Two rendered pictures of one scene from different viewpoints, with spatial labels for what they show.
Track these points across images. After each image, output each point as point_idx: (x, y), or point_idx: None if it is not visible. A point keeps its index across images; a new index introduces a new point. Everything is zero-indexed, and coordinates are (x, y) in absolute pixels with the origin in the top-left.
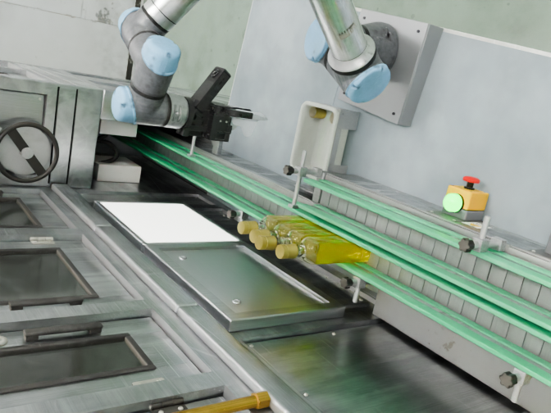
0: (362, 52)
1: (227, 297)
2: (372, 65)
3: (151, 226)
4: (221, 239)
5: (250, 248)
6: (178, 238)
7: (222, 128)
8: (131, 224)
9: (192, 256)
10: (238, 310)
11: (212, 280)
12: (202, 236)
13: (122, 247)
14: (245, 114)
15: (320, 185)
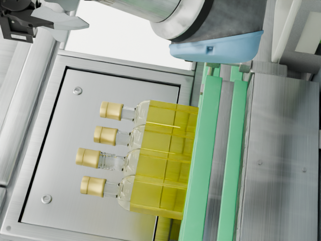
0: (163, 18)
1: (46, 186)
2: (193, 39)
3: (107, 11)
4: (168, 61)
5: (182, 93)
6: (114, 45)
7: (20, 27)
8: (86, 3)
9: (91, 91)
10: (29, 216)
11: (63, 148)
12: (149, 48)
13: (32, 51)
14: (38, 25)
15: (201, 106)
